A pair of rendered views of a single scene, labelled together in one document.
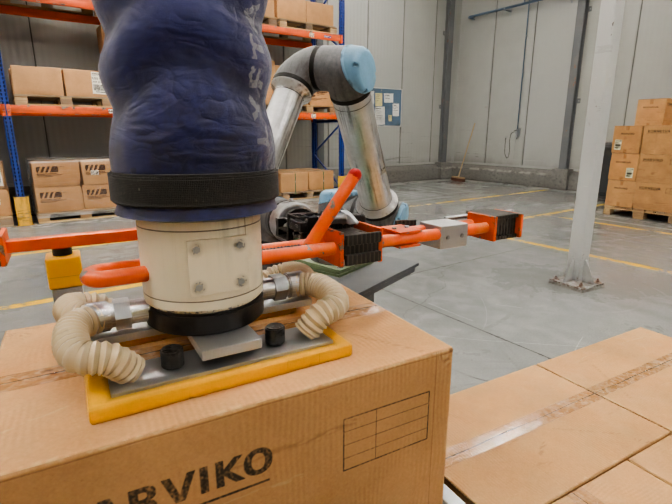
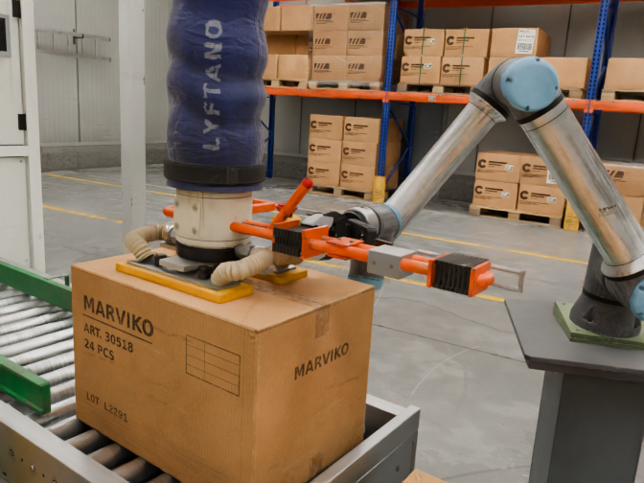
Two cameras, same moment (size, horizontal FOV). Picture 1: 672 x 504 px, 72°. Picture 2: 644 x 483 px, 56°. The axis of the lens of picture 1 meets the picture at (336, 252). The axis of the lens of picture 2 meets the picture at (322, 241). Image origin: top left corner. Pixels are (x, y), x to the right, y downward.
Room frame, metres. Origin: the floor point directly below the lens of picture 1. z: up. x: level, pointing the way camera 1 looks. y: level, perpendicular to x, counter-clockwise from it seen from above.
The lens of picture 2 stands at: (0.30, -1.13, 1.35)
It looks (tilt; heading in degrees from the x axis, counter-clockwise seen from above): 13 degrees down; 65
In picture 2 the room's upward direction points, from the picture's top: 3 degrees clockwise
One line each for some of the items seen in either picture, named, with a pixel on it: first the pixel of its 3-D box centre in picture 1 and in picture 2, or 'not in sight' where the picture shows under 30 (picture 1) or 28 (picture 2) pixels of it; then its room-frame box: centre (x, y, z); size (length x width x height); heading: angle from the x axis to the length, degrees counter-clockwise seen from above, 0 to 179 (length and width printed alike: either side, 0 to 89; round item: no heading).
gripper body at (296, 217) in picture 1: (307, 229); (334, 229); (0.90, 0.06, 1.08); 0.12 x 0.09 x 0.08; 29
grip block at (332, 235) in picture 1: (349, 242); (300, 238); (0.78, -0.02, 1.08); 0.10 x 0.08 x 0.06; 30
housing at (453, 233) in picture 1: (443, 233); (391, 262); (0.89, -0.21, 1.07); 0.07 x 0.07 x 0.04; 30
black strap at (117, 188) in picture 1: (197, 182); (216, 169); (0.66, 0.20, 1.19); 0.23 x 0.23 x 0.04
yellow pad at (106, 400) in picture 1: (226, 353); (181, 271); (0.57, 0.15, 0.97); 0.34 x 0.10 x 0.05; 120
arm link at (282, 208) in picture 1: (293, 221); (357, 224); (0.97, 0.09, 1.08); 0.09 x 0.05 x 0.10; 119
